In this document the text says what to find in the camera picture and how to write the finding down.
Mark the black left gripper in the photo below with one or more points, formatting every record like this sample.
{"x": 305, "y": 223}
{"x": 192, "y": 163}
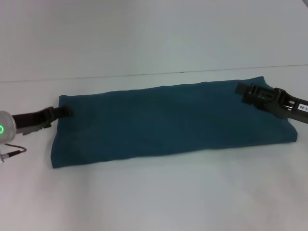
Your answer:
{"x": 31, "y": 120}

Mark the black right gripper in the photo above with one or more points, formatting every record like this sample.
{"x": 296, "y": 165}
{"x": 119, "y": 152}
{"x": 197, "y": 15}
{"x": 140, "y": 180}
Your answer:
{"x": 292, "y": 107}

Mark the teal blue printed T-shirt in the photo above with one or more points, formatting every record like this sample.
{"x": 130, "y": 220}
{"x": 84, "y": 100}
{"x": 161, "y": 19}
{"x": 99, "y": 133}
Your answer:
{"x": 168, "y": 120}

